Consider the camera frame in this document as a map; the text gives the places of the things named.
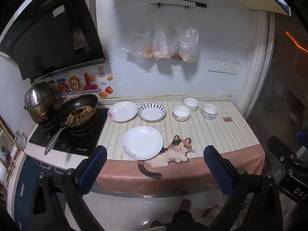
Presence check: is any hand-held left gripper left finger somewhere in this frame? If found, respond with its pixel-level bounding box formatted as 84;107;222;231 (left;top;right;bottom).
18;146;107;231

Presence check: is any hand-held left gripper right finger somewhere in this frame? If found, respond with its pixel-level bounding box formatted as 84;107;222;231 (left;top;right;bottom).
204;146;283;231

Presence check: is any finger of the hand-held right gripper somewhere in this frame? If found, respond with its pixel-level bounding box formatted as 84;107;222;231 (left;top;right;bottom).
296;131;308;150
268;135;298;164

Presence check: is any white plate with grey flowers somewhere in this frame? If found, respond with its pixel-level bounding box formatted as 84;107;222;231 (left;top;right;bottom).
121;126;164;161

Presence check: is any white bowl with pink print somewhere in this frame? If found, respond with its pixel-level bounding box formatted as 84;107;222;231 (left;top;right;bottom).
202;103;219;120

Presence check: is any white plate with pink flowers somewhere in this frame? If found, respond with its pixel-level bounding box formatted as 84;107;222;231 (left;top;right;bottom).
107;101;139;122

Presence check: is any white bowl with floral print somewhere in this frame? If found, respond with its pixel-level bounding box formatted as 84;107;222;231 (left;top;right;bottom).
172;105;191;122

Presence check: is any white bowl with dark rim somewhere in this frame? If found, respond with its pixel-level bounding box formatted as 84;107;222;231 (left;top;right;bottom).
182;97;200;113

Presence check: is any white plate with blue stripes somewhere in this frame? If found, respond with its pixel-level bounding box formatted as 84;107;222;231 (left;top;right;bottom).
138;103;167;122

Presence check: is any black gas stove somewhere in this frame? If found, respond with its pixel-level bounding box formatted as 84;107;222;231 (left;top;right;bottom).
29;107;110;155

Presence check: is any cardboard piece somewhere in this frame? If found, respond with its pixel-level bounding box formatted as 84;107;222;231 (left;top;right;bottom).
201;204;222;218

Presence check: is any striped cat print table mat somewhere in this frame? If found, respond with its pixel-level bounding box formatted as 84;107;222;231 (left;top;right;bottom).
96;97;265;196

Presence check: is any person's right foot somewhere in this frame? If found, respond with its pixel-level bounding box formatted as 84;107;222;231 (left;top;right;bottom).
179;199;192;213

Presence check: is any person's leg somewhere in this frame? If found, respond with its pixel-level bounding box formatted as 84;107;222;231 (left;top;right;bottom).
166;210;210;231

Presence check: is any black wok with food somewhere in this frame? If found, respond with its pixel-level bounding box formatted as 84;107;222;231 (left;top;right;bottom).
44;94;99;156

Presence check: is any blue base cabinet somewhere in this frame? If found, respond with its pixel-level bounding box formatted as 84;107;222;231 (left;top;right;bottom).
14;155;69;231

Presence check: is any cluttered side shelf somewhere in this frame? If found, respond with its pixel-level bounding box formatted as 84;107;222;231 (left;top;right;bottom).
0;115;27;190

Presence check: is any stainless steel stacked pot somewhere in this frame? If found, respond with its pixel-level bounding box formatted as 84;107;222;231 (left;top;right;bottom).
23;81;59;126

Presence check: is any clear plastic bag with food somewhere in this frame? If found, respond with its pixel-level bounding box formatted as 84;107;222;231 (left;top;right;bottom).
152;5;178;60
122;26;155;59
178;7;200;62

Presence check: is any black range hood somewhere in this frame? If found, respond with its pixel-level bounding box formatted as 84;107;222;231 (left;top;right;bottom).
0;0;108;81

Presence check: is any white window frame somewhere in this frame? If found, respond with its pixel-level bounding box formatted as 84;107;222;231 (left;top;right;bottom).
241;12;277;119

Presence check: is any colourful wall decal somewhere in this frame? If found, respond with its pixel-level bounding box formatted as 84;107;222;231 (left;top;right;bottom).
47;65;114;100

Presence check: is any white wall socket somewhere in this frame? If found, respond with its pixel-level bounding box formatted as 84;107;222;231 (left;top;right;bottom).
229;62;240;75
208;59;221;73
219;60;231;74

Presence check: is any wall hook rail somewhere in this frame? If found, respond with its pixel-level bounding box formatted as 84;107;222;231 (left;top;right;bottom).
150;0;207;8

